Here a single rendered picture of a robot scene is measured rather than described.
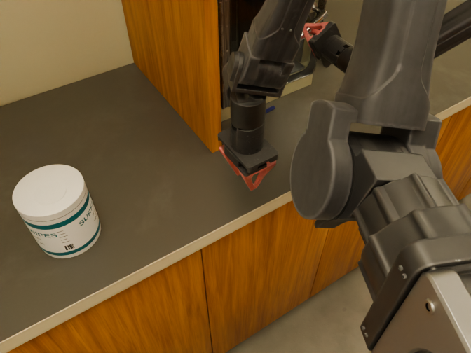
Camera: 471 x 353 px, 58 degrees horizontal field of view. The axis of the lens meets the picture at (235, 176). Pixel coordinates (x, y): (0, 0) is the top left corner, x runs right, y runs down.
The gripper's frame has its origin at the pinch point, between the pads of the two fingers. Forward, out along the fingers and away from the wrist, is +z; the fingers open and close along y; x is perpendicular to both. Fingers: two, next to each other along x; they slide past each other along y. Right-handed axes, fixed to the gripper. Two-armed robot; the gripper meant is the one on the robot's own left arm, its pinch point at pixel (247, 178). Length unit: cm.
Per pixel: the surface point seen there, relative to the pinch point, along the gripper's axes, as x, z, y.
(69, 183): 28.6, 0.8, 18.1
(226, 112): -15.7, 13.3, 32.8
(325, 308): -43, 110, 2
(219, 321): 6, 70, 6
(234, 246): -0.6, 31.8, 5.9
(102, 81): 6, 16, 68
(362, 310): -55, 110, -7
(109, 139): 14.4, 15.6, 42.7
